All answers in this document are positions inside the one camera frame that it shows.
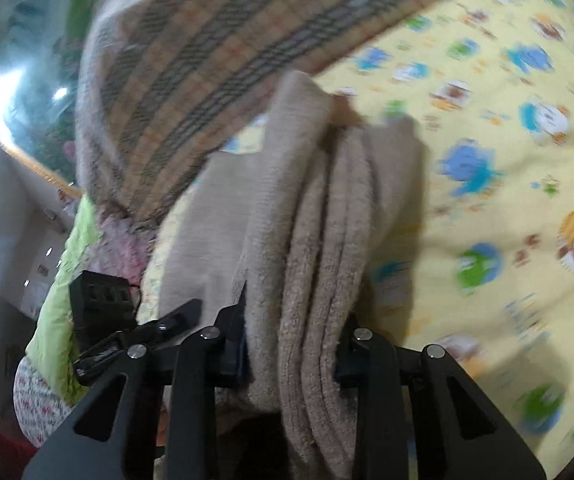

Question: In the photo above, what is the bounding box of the beige plaid pillow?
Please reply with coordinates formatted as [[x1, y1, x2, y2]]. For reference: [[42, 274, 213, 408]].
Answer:
[[75, 0, 436, 221]]

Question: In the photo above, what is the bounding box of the white red floral cloth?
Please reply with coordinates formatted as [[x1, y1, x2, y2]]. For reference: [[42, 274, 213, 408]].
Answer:
[[12, 356, 72, 448]]

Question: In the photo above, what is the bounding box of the brown knitted garment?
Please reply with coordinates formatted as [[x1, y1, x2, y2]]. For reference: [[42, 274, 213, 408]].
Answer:
[[329, 93, 363, 129]]

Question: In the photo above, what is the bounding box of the beige knitted garment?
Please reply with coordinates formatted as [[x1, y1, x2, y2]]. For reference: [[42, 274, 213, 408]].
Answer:
[[159, 72, 422, 479]]

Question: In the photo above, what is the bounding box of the yellow cartoon bear quilt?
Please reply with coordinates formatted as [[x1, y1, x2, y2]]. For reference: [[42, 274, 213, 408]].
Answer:
[[136, 0, 574, 478]]

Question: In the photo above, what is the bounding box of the light green blanket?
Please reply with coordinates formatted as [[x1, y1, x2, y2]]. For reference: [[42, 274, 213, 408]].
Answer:
[[25, 196, 99, 405]]

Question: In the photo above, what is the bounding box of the pink floral ruffled pillow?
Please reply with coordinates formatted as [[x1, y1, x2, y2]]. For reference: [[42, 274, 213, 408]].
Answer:
[[87, 205, 159, 286]]

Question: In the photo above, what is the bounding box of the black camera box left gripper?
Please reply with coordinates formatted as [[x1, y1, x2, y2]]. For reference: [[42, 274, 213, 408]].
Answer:
[[69, 271, 137, 352]]

